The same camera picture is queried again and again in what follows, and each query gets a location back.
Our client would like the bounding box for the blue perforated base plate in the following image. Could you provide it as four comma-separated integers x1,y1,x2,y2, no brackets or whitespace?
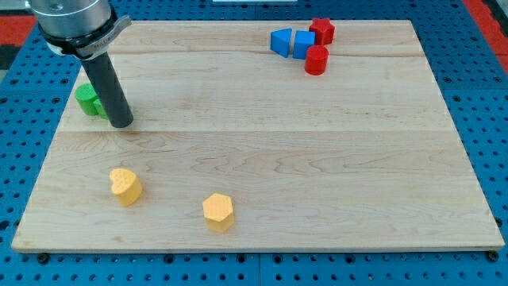
1,1,507,285

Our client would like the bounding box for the red cylinder block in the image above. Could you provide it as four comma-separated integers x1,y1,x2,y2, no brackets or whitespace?
304,45,329,75

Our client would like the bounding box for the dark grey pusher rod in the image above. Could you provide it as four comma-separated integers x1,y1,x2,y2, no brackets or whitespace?
82,52,133,128

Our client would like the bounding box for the yellow heart block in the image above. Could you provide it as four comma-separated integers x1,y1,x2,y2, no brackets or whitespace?
110,168,143,207

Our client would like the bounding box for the green cylinder block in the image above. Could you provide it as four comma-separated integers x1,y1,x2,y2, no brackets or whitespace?
75,83,98,116

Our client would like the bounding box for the yellow hexagon block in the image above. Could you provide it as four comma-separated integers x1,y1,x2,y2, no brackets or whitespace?
202,193,235,233

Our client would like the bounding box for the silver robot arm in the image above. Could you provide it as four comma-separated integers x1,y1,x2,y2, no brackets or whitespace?
28,0,131,60

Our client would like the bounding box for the blue cube block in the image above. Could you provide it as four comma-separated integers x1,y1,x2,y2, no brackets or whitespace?
293,30,315,60

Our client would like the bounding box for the wooden board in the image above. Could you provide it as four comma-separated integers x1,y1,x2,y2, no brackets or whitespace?
12,20,505,253

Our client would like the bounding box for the red star block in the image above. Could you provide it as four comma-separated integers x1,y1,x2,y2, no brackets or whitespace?
309,17,335,45

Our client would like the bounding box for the green star block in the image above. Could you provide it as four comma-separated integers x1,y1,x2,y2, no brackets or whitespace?
93,99,109,120

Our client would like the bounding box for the blue triangle block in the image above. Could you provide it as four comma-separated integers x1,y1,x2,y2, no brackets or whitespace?
270,28,293,58

